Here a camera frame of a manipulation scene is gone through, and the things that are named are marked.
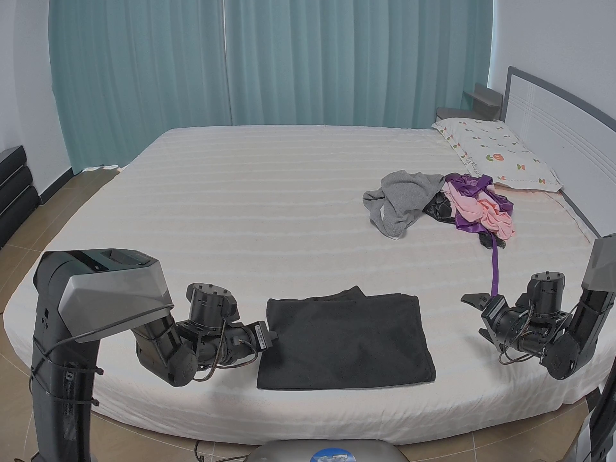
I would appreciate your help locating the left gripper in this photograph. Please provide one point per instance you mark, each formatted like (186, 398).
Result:
(248, 344)

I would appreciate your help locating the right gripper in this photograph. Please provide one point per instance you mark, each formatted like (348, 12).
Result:
(505, 327)

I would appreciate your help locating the black T-shirt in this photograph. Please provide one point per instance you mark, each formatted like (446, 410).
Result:
(346, 339)

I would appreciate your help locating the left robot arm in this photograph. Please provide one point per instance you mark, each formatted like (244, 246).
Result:
(53, 306)

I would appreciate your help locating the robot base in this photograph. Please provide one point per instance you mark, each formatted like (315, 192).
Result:
(327, 453)

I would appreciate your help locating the pile of clothes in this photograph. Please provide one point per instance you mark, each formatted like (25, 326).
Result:
(474, 210)

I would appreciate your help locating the bed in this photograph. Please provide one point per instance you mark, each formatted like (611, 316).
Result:
(264, 200)

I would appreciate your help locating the grey garment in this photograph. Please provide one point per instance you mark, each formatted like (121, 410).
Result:
(404, 195)

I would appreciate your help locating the white printed pillow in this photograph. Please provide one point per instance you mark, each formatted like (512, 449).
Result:
(495, 152)

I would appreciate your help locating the grey bedside table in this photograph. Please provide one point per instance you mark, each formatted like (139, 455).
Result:
(481, 96)

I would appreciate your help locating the black chest of drawers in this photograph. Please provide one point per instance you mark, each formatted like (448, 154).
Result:
(14, 185)

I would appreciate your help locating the blue-green curtain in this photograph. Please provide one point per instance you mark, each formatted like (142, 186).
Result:
(144, 65)
(361, 41)

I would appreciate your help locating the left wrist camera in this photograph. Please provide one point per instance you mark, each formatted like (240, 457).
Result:
(231, 308)

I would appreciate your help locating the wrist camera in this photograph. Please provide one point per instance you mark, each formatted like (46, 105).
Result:
(523, 302)
(231, 308)

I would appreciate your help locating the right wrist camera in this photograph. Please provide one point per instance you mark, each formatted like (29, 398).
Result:
(523, 302)

